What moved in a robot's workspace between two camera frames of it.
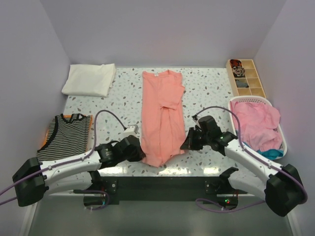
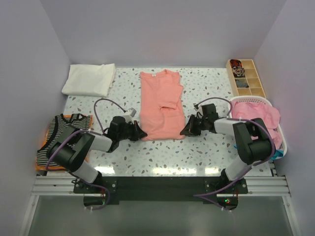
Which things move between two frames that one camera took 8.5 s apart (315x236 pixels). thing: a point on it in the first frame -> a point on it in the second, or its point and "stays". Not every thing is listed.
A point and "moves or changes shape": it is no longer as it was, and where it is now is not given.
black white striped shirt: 66,138 stays
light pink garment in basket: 258,123 stays
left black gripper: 139,156 -> 138,133
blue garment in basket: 271,154 stays
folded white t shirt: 90,79 stays
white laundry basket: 262,131 stays
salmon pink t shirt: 163,120 moves or changes shape
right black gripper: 189,144 -> 189,130
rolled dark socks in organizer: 237,69 stays
